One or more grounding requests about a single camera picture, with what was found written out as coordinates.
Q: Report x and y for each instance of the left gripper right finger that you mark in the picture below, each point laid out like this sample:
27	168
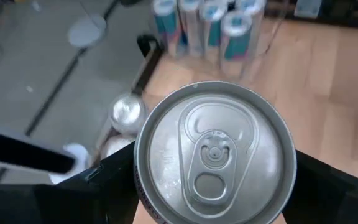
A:
331	202

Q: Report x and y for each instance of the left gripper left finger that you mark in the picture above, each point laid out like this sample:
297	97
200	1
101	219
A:
73	202

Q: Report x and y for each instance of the slim blue silver energy can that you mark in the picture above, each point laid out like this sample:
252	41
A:
258	18
191	28
236	46
166	25
213	31

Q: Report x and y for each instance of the gray round-base thin stand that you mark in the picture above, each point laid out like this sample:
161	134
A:
87	31

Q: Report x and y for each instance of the silver mounting plate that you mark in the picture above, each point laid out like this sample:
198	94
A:
308	7

